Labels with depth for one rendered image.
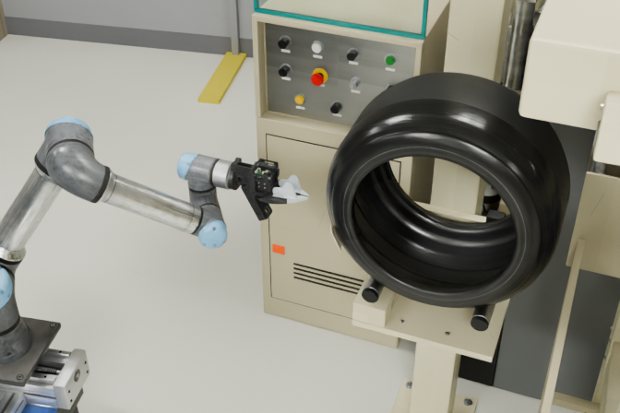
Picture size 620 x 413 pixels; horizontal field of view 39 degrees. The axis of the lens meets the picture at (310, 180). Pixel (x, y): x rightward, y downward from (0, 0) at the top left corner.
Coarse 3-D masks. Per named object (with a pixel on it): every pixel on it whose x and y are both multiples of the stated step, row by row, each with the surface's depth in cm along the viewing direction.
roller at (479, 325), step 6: (486, 306) 214; (492, 306) 215; (474, 312) 214; (480, 312) 212; (486, 312) 213; (492, 312) 214; (474, 318) 212; (480, 318) 211; (486, 318) 211; (474, 324) 212; (480, 324) 212; (486, 324) 211; (480, 330) 213
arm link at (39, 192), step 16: (48, 128) 218; (64, 128) 214; (80, 128) 216; (48, 144) 212; (32, 176) 219; (48, 176) 216; (32, 192) 219; (48, 192) 220; (16, 208) 222; (32, 208) 221; (48, 208) 225; (0, 224) 226; (16, 224) 223; (32, 224) 224; (0, 240) 225; (16, 240) 225; (0, 256) 225; (16, 256) 228
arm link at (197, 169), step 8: (184, 160) 230; (192, 160) 229; (200, 160) 229; (208, 160) 229; (216, 160) 228; (184, 168) 230; (192, 168) 229; (200, 168) 228; (208, 168) 227; (184, 176) 230; (192, 176) 230; (200, 176) 228; (208, 176) 228; (192, 184) 231; (200, 184) 231; (208, 184) 230
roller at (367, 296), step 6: (366, 282) 223; (372, 282) 221; (378, 282) 222; (366, 288) 220; (372, 288) 220; (378, 288) 220; (366, 294) 220; (372, 294) 219; (378, 294) 220; (366, 300) 221; (372, 300) 220
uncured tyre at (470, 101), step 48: (384, 96) 206; (432, 96) 194; (480, 96) 194; (384, 144) 193; (432, 144) 188; (480, 144) 185; (528, 144) 189; (336, 192) 205; (384, 192) 233; (528, 192) 187; (384, 240) 230; (432, 240) 234; (480, 240) 230; (528, 240) 192; (432, 288) 212; (480, 288) 204
